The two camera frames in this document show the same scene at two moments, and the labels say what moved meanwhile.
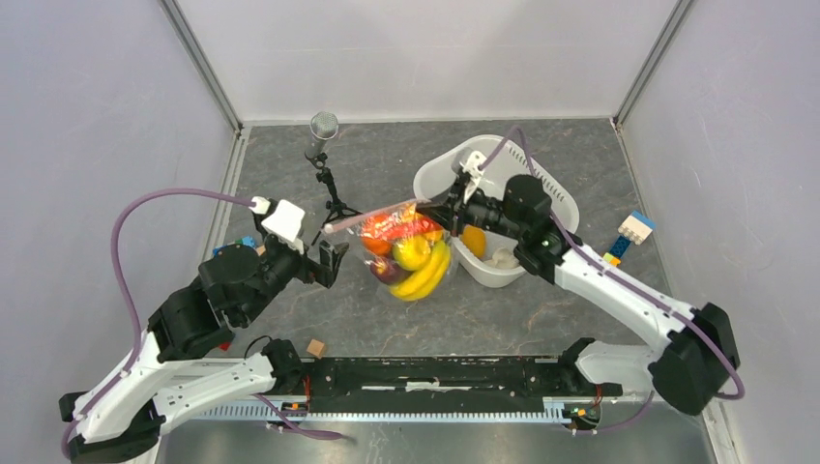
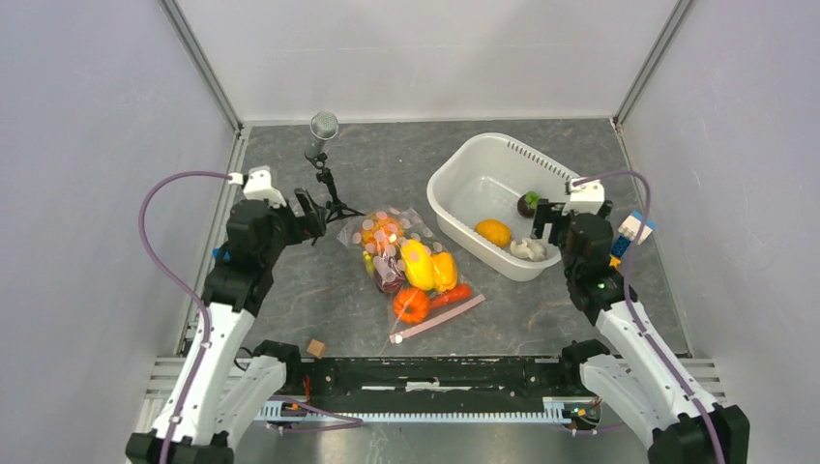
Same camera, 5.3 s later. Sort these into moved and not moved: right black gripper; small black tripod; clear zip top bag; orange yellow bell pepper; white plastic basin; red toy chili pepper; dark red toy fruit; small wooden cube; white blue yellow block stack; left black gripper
Moved: white plastic basin; clear zip top bag; right black gripper; orange yellow bell pepper; red toy chili pepper; dark red toy fruit; left black gripper
Not moved: small black tripod; white blue yellow block stack; small wooden cube
